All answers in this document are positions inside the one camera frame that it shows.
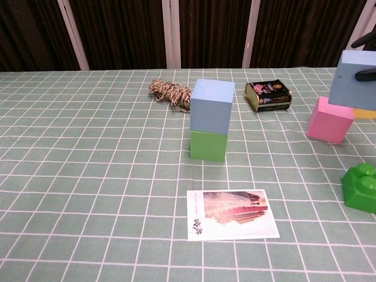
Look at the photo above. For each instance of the green foam cube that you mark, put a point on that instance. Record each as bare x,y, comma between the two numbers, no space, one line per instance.
208,146

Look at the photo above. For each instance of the black gold meat tin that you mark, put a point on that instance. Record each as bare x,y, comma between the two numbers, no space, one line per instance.
268,97

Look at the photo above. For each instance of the light blue foam cube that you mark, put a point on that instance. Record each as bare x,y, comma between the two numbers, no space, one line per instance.
346,88
210,108

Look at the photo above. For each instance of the white metal frame post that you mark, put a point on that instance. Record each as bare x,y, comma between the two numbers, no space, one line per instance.
357,26
171,32
73,35
252,32

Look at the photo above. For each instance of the printed postcard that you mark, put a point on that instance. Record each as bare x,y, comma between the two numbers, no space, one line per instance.
232,214

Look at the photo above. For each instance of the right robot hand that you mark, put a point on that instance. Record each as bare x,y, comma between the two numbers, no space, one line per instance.
367,41

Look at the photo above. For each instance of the green checked tablecloth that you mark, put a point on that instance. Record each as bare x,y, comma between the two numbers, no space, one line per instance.
88,176

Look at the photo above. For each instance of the pink foam cube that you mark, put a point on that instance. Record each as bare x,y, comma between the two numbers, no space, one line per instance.
329,126

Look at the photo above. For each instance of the green plastic stud brick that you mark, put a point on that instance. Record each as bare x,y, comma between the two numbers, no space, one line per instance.
361,191

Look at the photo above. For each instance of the dark brown curtain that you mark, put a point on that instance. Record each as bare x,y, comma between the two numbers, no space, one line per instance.
123,32

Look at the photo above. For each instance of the yellow foam cube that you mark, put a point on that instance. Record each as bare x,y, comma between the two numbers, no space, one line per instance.
365,114

